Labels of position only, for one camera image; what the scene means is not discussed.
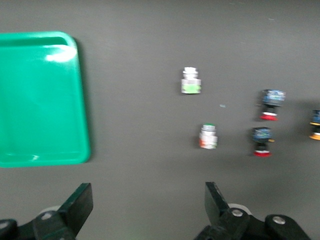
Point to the red push button switch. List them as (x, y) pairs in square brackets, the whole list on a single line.
[(272, 100), (261, 140)]

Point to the white push button switch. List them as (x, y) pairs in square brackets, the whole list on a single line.
[(208, 137)]

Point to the green plastic tray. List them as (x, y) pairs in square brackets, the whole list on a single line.
[(40, 100)]

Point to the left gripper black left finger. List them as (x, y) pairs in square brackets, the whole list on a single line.
[(77, 207)]

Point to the dark grey table mat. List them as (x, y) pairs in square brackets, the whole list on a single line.
[(160, 37)]

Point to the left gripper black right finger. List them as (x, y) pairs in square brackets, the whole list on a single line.
[(217, 207)]

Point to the green-white push button switch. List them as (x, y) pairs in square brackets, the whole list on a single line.
[(191, 82)]

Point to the yellow push button switch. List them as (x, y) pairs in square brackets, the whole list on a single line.
[(316, 125)]

